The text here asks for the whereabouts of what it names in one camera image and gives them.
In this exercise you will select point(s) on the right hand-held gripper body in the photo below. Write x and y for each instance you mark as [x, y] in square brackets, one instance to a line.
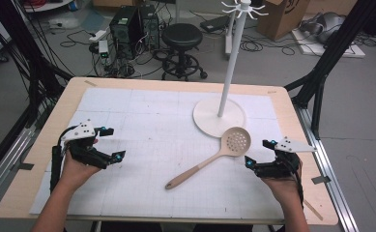
[282, 161]

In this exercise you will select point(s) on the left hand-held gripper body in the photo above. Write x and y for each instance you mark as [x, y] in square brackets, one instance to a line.
[85, 151]

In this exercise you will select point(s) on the beige slotted spoon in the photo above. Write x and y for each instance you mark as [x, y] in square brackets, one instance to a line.
[195, 168]

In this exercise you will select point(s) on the white hook rack stand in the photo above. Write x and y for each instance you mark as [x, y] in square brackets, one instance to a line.
[231, 61]

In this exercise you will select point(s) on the person's left hand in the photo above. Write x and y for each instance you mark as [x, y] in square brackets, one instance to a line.
[74, 172]

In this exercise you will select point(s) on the person's right hand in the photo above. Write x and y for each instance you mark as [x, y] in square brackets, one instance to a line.
[282, 188]

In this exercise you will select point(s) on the grey tape strip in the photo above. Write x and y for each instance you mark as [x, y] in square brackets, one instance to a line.
[321, 179]

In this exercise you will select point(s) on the white grid mat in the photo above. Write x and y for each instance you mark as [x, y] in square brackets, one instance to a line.
[150, 129]

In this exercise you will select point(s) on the thin wooden stick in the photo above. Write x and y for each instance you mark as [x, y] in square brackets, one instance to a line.
[313, 210]

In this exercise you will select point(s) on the dark tape strip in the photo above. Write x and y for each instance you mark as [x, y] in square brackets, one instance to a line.
[25, 166]

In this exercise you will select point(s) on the white power adapter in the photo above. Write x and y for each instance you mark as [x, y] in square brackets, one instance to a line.
[103, 47]

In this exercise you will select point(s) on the white power strip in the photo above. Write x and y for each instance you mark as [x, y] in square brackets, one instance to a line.
[98, 35]

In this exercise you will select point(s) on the large black computer tower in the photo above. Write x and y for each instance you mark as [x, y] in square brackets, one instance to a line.
[124, 32]

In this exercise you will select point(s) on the white floor board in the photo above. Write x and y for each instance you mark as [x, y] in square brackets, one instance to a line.
[330, 50]

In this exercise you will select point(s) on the slim black computer tower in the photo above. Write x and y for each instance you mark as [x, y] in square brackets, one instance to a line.
[149, 27]

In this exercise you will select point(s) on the black round stool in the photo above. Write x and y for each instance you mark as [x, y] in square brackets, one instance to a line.
[182, 36]

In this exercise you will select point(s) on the brown cardboard box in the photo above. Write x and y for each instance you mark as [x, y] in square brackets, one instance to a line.
[282, 19]

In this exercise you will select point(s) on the black laptop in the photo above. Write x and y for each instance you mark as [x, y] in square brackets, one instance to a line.
[214, 23]

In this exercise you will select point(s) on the grey device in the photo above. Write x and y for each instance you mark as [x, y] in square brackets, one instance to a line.
[327, 24]

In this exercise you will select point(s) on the white round table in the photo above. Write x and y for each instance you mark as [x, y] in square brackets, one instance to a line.
[47, 5]

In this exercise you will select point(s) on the aluminium rail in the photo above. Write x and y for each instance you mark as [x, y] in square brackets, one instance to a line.
[2, 167]
[327, 161]

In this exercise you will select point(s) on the black metal frame stand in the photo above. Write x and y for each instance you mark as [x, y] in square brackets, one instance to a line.
[31, 64]
[330, 51]

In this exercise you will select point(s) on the white upright post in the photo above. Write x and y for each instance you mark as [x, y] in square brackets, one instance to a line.
[229, 38]

